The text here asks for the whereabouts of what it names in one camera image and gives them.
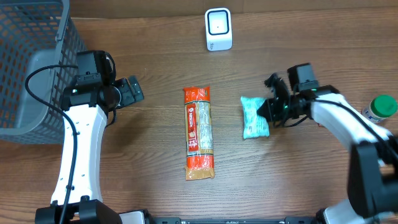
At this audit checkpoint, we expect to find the teal snack packet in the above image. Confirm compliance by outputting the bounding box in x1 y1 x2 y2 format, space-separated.
241 96 270 139

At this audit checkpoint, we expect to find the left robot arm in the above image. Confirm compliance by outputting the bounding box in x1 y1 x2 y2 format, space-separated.
35 50 151 223

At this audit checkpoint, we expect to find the green lid jar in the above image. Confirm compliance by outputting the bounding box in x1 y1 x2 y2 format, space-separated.
361 95 397 123

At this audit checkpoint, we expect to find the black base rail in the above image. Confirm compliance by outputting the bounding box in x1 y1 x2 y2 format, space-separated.
150 217 318 224

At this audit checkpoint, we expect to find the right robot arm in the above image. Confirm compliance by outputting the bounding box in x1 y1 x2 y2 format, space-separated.
257 63 397 223

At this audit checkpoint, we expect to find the red spaghetti pasta package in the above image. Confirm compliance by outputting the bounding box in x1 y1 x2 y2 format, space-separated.
183 86 215 180

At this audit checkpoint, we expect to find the white barcode scanner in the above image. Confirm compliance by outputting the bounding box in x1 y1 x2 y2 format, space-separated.
205 7 233 52

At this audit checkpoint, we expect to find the grey plastic mesh basket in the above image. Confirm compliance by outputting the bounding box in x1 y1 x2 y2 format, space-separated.
1 0 86 144

